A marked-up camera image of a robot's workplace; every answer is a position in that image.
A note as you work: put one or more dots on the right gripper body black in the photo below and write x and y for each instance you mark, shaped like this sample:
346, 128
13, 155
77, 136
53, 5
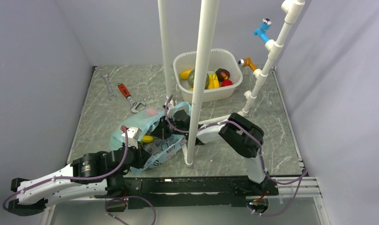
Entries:
167, 131

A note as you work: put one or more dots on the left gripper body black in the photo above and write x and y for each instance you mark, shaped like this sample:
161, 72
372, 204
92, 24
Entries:
138, 162

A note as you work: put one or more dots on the light blue plastic bag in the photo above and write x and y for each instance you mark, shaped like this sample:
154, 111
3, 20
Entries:
161, 150

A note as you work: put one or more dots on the green netted fake melon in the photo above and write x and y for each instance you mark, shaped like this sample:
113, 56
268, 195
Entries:
191, 78

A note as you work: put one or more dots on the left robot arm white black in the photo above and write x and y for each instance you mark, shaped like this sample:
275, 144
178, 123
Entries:
101, 173

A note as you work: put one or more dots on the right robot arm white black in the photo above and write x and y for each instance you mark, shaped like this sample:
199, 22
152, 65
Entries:
239, 133

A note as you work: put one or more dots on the red fake apple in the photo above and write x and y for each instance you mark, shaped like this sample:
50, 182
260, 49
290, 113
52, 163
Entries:
226, 83

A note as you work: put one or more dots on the dark brown fake fruit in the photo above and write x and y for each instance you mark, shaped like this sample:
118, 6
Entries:
222, 74

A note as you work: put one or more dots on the white plastic basket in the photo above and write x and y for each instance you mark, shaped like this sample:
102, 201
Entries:
219, 59

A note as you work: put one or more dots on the silver open-end wrench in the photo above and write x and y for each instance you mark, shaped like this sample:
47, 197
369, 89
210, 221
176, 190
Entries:
111, 93

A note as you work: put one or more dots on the orange toy faucet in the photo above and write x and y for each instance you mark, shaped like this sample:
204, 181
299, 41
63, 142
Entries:
247, 62

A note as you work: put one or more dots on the blue toy faucet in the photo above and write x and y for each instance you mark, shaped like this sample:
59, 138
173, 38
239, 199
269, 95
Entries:
261, 31

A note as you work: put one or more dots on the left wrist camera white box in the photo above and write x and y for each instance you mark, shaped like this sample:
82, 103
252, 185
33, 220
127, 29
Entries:
130, 136

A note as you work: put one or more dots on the red handled adjustable wrench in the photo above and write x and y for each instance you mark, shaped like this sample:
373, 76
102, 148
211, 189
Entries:
134, 104

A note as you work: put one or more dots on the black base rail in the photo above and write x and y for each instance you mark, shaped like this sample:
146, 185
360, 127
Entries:
234, 191

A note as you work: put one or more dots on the white PVC pipe frame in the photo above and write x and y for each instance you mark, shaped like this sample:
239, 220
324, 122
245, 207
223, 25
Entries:
208, 16

